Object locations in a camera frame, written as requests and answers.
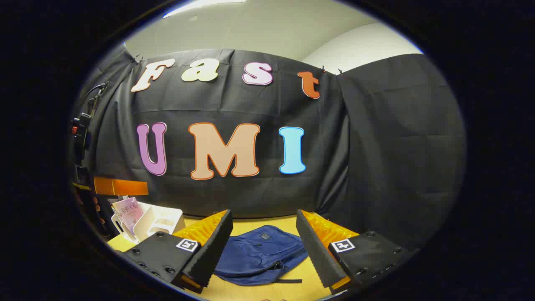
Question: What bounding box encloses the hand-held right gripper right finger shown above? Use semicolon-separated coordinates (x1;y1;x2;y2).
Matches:
296;209;412;295

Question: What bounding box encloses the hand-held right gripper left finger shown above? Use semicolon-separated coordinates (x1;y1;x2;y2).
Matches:
115;209;234;294

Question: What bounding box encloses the pink book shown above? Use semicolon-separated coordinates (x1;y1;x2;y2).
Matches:
112;196;145;235

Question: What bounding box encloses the blue schoolbag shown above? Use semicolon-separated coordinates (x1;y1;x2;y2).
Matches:
213;225;308;286

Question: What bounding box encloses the white bookshelf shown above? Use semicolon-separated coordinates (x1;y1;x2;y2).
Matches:
111;202;185;243

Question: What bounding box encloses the black backdrop cloth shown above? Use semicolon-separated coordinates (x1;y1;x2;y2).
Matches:
69;44;466;251

